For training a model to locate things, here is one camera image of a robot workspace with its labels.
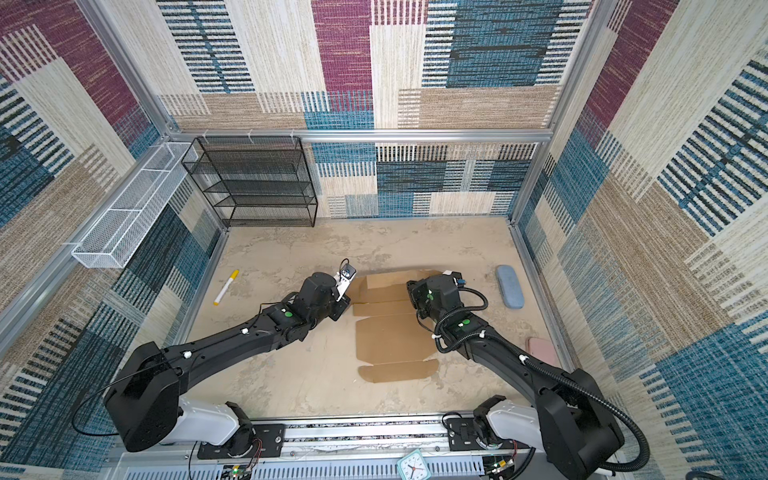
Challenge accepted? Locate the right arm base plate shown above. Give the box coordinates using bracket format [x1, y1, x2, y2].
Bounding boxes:
[441, 412, 529, 452]

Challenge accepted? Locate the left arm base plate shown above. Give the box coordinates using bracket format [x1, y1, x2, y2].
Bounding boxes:
[196, 423, 286, 460]

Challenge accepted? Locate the black corrugated cable conduit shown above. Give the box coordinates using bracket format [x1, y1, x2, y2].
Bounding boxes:
[431, 285, 651, 473]

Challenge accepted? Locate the small teal alarm clock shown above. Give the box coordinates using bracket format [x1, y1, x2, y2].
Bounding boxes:
[397, 450, 432, 480]

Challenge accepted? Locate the yellow-capped white marker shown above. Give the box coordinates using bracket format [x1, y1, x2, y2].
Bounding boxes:
[213, 270, 239, 306]

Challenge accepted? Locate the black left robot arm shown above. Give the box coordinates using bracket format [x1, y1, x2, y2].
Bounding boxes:
[104, 272, 354, 456]

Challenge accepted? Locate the pink flat case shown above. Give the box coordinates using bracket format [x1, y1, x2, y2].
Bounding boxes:
[526, 337, 561, 367]

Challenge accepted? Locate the white wire mesh basket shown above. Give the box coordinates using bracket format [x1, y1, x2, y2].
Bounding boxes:
[72, 142, 190, 269]

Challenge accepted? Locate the black wire shelf rack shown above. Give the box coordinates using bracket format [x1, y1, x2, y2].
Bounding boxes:
[181, 136, 318, 228]

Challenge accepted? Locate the brown cardboard box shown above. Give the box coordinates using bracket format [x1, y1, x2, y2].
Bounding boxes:
[347, 269, 439, 383]

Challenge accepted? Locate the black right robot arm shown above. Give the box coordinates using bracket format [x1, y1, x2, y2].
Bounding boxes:
[406, 273, 625, 479]

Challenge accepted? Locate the blue-grey glasses case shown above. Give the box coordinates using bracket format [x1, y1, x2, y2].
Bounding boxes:
[496, 265, 525, 310]

